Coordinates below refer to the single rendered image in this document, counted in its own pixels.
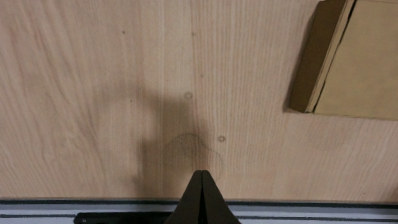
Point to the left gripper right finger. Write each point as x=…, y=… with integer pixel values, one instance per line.
x=214, y=209

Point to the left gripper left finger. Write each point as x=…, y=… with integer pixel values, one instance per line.
x=188, y=210

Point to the brown cardboard box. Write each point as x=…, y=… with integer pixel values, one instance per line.
x=360, y=74

